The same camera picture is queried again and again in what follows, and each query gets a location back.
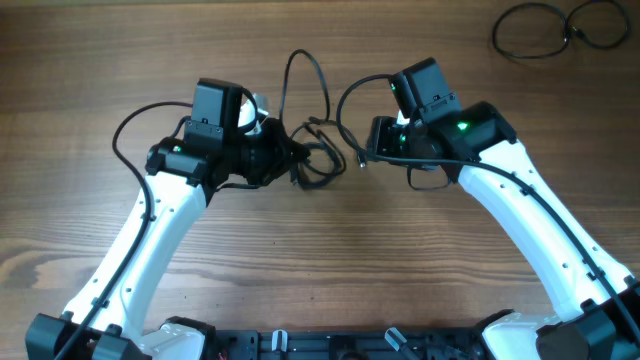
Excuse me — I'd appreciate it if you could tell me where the left camera cable black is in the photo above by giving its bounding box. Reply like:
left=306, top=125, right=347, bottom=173
left=64, top=174, right=267, bottom=344

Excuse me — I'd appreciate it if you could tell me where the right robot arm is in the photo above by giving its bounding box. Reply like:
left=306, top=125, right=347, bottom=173
left=367, top=59, right=639, bottom=359

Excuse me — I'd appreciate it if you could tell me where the camera cable black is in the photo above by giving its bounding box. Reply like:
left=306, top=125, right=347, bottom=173
left=64, top=174, right=267, bottom=344
left=335, top=73, right=640, bottom=346

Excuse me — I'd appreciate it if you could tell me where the black cable gold plug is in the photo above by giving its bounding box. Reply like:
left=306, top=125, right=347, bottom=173
left=490, top=0, right=632, bottom=61

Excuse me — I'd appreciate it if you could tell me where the right camera cable black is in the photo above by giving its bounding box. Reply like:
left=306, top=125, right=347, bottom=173
left=335, top=73, right=640, bottom=346

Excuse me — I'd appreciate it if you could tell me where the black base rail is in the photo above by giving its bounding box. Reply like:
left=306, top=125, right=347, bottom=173
left=202, top=327, right=497, bottom=360

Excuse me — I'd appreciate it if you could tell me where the thin black usb cable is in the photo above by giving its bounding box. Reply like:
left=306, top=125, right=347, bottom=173
left=277, top=48, right=369, bottom=171

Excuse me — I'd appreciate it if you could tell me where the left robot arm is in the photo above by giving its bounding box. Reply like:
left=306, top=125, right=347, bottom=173
left=25, top=78, right=310, bottom=359

